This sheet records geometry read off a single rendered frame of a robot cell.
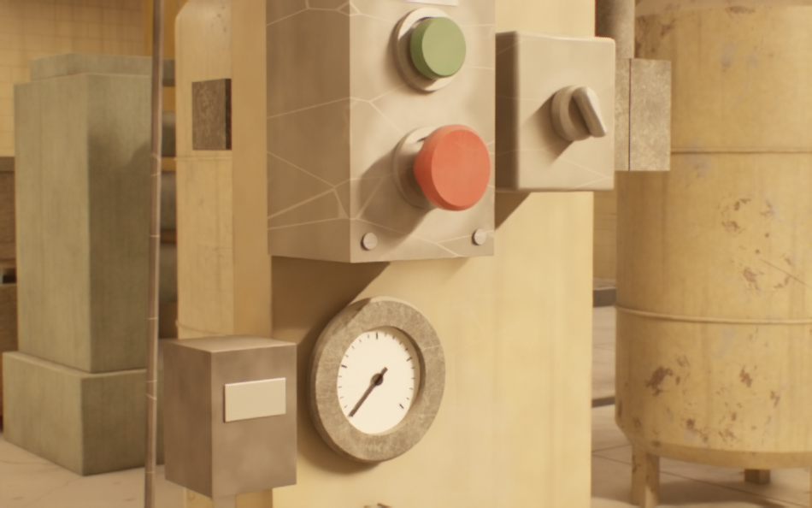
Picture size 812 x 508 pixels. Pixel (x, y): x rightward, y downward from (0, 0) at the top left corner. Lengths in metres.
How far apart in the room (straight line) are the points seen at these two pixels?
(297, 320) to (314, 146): 0.10
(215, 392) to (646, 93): 0.41
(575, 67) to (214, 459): 0.28
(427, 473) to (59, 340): 6.37
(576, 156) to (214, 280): 3.36
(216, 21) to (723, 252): 2.46
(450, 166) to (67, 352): 6.42
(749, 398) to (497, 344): 4.82
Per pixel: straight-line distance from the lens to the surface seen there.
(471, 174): 0.62
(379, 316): 0.70
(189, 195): 4.17
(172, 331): 8.23
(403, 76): 0.63
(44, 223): 7.20
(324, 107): 0.63
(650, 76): 0.91
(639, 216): 5.73
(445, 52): 0.63
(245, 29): 0.70
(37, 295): 7.34
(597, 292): 7.11
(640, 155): 0.90
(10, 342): 7.96
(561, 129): 0.70
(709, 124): 5.53
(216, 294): 4.03
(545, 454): 0.81
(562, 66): 0.71
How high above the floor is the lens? 1.51
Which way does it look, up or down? 4 degrees down
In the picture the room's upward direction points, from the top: straight up
